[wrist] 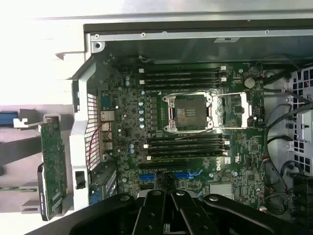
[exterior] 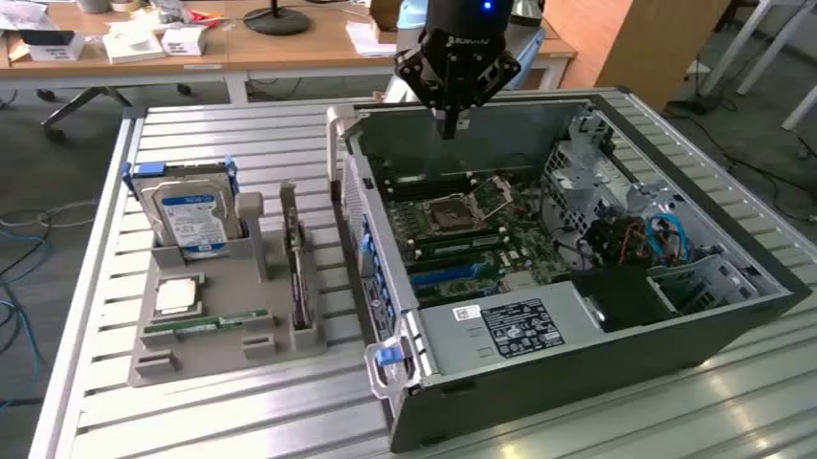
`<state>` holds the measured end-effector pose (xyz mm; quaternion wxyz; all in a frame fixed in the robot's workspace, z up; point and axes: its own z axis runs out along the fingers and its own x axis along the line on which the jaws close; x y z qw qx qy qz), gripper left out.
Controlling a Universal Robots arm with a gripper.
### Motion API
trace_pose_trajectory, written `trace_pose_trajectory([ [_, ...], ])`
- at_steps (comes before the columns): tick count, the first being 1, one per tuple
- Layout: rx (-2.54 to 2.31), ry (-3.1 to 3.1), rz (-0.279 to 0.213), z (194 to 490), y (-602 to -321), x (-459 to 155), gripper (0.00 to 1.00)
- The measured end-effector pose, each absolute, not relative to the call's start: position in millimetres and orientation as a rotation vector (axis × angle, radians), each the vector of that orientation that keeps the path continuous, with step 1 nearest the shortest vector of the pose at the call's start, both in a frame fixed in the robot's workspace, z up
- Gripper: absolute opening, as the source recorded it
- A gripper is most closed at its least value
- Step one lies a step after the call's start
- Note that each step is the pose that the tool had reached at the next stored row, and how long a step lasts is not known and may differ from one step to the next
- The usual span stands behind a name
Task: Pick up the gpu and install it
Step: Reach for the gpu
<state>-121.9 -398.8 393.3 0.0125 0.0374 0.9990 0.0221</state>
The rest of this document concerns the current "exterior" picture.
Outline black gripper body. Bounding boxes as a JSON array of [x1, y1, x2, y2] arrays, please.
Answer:
[[418, 0, 515, 112]]

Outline green NVIDIA graphics card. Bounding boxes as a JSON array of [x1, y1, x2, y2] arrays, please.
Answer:
[[278, 180, 322, 332]]

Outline stack of white booklets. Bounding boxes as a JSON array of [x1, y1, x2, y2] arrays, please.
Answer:
[[344, 21, 399, 59]]

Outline brown cardboard box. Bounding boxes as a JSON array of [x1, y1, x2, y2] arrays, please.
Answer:
[[367, 0, 404, 33]]

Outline wooden office desk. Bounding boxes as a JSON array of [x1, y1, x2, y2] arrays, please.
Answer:
[[0, 0, 235, 104], [222, 0, 579, 104]]

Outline wooden cabinet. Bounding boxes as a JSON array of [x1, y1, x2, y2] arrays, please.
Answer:
[[539, 0, 733, 112]]

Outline black round lamp base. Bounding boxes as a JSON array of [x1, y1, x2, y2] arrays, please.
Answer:
[[242, 0, 312, 37]]

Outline metal socket cover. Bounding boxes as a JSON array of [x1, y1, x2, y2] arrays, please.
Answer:
[[469, 173, 519, 222]]

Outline tall metal disk bay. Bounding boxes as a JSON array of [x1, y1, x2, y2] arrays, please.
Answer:
[[541, 141, 639, 250]]

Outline CPU socket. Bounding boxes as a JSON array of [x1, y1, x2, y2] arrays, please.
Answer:
[[424, 192, 479, 231]]

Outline green RAM stick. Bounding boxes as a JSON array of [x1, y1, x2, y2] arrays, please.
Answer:
[[416, 232, 507, 258], [141, 309, 271, 337]]

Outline small white labelled box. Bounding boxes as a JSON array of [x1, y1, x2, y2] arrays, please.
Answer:
[[159, 26, 208, 57]]

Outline green motherboard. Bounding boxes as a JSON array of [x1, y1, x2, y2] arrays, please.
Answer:
[[375, 162, 579, 310]]

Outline pile of plastic packets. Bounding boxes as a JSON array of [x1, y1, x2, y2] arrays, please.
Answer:
[[151, 0, 219, 26]]

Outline long PCIe expansion slot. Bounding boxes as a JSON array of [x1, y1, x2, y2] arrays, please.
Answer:
[[406, 264, 486, 284]]

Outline open white cardboard box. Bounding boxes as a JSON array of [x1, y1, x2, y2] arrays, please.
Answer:
[[101, 21, 165, 66]]

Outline hard disk with blue caddy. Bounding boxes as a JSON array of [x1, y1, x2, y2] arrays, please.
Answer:
[[120, 160, 242, 262]]

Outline black office chair base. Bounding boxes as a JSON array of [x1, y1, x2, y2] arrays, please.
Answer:
[[39, 84, 192, 143]]

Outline low metal disk bay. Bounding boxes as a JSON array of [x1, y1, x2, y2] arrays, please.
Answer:
[[645, 252, 765, 317]]

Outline white box with black lid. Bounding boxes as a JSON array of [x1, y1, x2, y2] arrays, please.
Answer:
[[16, 29, 85, 62]]

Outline grey power supply unit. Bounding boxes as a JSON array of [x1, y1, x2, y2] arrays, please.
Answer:
[[418, 281, 605, 377]]

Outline silver CPU chip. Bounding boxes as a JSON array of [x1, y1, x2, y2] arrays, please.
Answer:
[[155, 278, 200, 317]]

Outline printed paper sheets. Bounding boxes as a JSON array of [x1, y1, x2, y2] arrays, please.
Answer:
[[0, 8, 51, 33]]

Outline black open PC case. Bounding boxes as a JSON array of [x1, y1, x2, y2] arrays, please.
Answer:
[[324, 93, 813, 454]]

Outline grey printed parts rack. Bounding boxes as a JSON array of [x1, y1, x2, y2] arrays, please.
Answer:
[[127, 190, 331, 389]]

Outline white metal table frame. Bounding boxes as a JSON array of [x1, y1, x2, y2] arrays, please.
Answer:
[[698, 0, 817, 131]]

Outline red wire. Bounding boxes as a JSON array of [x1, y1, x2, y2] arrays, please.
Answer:
[[622, 223, 650, 267]]

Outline blue data wire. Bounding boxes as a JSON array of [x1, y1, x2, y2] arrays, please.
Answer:
[[643, 212, 697, 265]]

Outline black floor cables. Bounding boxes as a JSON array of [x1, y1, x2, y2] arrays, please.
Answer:
[[662, 95, 817, 226]]

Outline white floor cable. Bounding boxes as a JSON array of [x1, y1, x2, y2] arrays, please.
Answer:
[[0, 199, 97, 230]]

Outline blue floor cable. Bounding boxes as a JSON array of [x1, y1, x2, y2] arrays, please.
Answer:
[[0, 228, 51, 412]]

